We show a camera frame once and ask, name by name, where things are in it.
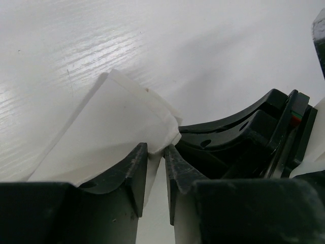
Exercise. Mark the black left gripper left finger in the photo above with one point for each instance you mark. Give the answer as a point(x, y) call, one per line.
point(113, 201)

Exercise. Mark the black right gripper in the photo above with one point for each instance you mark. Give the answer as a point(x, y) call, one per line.
point(238, 145)

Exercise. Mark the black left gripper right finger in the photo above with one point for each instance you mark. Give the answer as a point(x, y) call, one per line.
point(187, 207)

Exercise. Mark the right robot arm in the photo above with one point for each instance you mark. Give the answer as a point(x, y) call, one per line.
point(314, 154)

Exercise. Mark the white cloth napkin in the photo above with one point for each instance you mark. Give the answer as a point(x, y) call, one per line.
point(117, 116)

